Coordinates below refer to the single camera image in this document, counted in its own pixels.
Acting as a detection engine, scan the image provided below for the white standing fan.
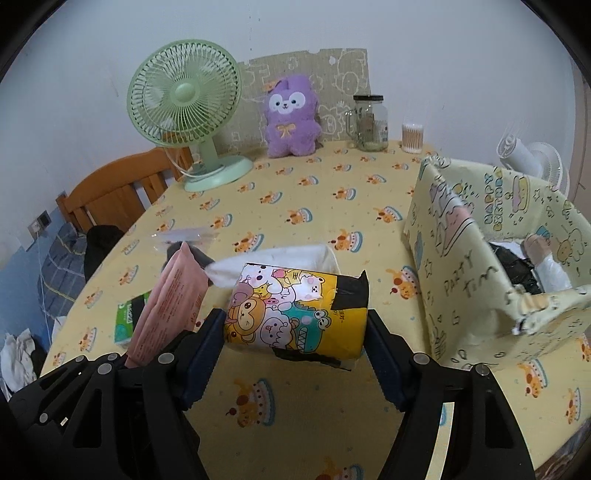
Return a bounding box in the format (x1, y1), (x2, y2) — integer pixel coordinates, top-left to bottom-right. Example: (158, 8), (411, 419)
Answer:
(496, 134), (570, 196)

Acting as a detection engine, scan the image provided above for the white crumpled cloth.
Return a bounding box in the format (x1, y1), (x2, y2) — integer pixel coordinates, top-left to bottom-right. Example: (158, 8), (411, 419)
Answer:
(1, 329), (37, 399)

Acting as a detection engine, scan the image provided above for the black plastic bag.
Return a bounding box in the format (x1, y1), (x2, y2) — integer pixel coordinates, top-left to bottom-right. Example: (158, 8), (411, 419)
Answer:
(489, 243), (543, 295)

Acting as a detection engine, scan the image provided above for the black garment on chair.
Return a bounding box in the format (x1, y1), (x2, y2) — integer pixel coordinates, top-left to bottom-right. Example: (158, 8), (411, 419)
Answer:
(84, 225), (124, 282)

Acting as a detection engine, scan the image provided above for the green desk fan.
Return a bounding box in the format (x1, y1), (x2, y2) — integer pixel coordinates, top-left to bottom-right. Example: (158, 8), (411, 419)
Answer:
(126, 39), (253, 193)

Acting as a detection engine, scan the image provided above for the glass jar with lid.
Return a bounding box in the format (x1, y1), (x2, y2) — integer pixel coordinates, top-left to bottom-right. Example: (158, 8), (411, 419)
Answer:
(345, 94), (389, 152)

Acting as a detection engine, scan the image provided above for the yellow patterned tablecloth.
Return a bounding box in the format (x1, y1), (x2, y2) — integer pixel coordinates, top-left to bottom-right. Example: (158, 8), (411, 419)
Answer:
(38, 140), (591, 480)

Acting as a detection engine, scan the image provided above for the yellow cartoon tissue pack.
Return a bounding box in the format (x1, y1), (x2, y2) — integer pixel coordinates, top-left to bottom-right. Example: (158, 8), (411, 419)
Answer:
(224, 263), (370, 370)

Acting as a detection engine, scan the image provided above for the wall power outlet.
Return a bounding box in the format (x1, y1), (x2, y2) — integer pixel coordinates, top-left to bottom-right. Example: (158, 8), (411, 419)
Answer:
(28, 211), (52, 240)

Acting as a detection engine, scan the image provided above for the white plastic bag roll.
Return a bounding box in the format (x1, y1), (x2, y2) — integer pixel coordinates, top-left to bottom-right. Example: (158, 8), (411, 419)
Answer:
(522, 234), (572, 293)

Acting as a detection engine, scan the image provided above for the green tissue pack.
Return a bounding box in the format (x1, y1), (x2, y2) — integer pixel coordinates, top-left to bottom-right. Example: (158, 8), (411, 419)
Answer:
(113, 292), (149, 345)

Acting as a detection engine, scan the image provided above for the purple plush bunny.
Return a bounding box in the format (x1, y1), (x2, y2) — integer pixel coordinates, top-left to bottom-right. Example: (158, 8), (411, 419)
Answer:
(264, 74), (322, 158)

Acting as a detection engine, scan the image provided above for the pink wipes pack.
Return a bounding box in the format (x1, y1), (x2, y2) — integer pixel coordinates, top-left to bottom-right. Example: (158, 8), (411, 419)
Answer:
(125, 251), (208, 368)

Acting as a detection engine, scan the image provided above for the clear plastic zip bag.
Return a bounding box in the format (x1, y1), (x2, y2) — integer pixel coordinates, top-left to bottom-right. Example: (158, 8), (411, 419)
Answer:
(150, 227), (217, 249)

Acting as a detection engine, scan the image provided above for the grey drawstring pouch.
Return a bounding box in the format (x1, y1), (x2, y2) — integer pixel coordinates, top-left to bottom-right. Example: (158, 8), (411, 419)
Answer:
(164, 241), (214, 269)

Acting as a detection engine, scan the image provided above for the patterned paper storage box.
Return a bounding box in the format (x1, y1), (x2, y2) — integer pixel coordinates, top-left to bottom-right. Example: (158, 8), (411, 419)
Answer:
(404, 154), (590, 369)

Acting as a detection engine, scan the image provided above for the wooden bed headboard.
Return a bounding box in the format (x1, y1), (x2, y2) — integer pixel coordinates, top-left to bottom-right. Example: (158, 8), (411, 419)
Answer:
(56, 147), (192, 233)

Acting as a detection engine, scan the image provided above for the blue plaid pillow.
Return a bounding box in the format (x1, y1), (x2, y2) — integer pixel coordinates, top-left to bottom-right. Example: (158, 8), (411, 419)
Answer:
(37, 223), (86, 323)

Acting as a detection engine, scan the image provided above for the patterned cardboard backboard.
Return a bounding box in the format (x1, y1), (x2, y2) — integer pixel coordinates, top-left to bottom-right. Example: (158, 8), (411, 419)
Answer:
(214, 48), (370, 155)

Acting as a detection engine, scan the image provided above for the white towel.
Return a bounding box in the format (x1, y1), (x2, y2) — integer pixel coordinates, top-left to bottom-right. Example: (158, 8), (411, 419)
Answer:
(204, 244), (341, 289)

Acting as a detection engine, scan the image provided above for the cotton swab container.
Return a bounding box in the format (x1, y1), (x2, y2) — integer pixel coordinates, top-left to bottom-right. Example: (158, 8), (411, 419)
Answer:
(402, 123), (424, 154)

